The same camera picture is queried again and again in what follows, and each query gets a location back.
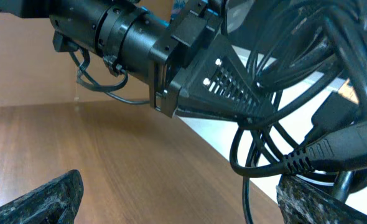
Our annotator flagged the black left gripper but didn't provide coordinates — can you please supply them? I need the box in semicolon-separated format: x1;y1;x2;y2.
148;0;274;120

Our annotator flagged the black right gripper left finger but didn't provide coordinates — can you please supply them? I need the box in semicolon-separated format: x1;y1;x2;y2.
0;169;84;224

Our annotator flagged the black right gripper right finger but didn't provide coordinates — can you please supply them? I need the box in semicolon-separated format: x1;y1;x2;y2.
276;175;367;224

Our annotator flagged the black cable bundle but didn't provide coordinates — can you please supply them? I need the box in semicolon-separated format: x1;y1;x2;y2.
223;0;367;224

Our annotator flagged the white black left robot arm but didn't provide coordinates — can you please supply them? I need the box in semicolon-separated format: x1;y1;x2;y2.
0;0;274;121

